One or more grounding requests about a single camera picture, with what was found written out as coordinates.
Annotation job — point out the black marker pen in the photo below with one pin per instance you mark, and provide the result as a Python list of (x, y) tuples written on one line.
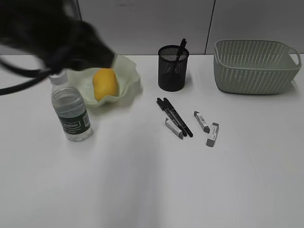
[(165, 108), (178, 117), (179, 53)]

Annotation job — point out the grey white eraser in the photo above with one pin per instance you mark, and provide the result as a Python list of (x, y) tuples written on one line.
[(213, 135), (171, 126)]

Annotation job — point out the yellow mango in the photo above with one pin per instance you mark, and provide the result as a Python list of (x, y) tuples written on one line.
[(104, 83)]

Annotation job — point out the clear water bottle green label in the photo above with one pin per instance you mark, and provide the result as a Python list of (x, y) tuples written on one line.
[(70, 108)]

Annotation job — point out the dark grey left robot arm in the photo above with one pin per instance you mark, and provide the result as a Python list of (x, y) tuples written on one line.
[(44, 29)]

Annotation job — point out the grey white eraser barcode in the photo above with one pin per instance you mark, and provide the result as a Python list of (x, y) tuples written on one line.
[(203, 124)]

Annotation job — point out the frosted green wavy glass plate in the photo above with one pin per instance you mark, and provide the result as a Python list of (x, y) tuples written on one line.
[(126, 76)]

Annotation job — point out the black mesh pen holder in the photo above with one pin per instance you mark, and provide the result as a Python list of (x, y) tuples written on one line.
[(172, 72)]

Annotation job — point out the pale green plastic basket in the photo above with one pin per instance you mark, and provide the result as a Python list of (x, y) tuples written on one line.
[(254, 66)]

